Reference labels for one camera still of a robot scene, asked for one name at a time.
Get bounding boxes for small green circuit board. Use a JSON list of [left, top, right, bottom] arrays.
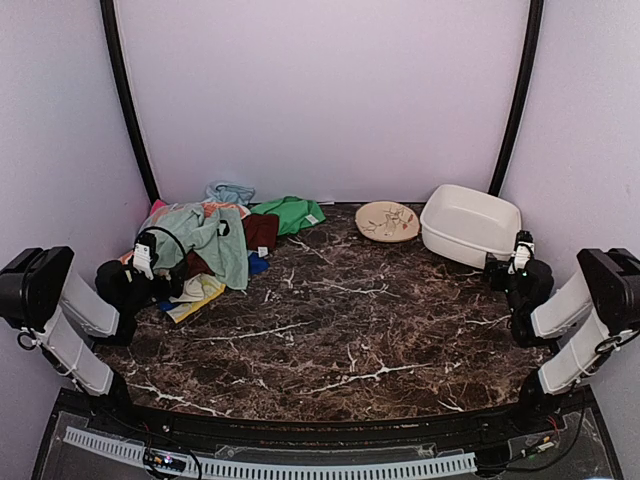
[[143, 450, 186, 472]]

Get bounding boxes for black frame post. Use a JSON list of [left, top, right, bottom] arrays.
[[487, 0, 545, 197], [99, 0, 160, 204]]

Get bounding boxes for white yellow patterned towel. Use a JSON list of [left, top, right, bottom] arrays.
[[157, 273, 226, 324]]

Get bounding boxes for dark red towel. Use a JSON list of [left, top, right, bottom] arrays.
[[186, 214, 279, 279]]

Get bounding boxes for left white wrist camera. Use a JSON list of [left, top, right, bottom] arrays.
[[132, 239, 155, 280]]

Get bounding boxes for white slotted cable duct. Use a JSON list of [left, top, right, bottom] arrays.
[[63, 427, 477, 479]]

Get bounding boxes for bright green towel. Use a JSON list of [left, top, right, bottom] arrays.
[[250, 196, 326, 236]]

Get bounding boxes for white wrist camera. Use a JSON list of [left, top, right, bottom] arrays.
[[508, 230, 535, 275], [132, 239, 155, 280]]

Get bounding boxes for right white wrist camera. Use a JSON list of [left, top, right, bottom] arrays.
[[508, 230, 535, 275]]

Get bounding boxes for white plastic tub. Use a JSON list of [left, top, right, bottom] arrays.
[[420, 184, 522, 270]]

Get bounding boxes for right black frame post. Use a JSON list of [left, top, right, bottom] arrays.
[[487, 0, 545, 197]]

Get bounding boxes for mint green panda towel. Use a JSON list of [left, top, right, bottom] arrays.
[[141, 205, 249, 290]]

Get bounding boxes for royal blue towel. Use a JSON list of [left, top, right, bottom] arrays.
[[248, 251, 270, 276]]

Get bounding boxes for light blue towel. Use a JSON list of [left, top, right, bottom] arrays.
[[204, 182, 255, 206]]

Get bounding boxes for black camera cable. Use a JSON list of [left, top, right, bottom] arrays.
[[139, 226, 190, 281]]

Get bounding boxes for orange pink patterned towel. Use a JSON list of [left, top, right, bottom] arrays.
[[118, 198, 236, 266]]

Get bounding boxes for beige bird ceramic plate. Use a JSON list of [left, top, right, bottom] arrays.
[[355, 201, 420, 243]]

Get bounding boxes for left black frame post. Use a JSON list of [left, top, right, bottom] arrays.
[[99, 0, 160, 204]]

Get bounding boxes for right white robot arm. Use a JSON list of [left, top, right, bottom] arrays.
[[484, 243, 639, 434]]

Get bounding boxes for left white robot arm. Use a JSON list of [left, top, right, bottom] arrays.
[[1, 245, 158, 436]]

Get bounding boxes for black front table rail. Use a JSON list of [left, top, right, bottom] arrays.
[[84, 405, 554, 450]]

